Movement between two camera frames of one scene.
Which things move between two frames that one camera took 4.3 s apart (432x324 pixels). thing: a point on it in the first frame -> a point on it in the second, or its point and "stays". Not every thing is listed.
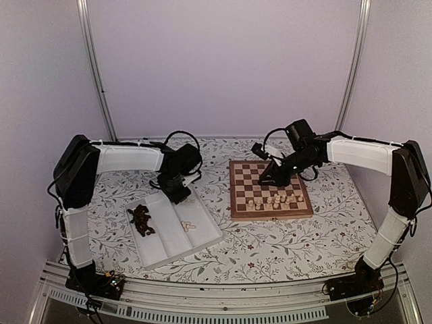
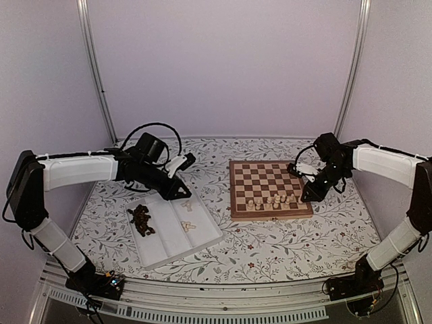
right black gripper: [280, 179] -> [316, 196]
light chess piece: [277, 201] stays
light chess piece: [250, 206] stays
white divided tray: [165, 231] stays
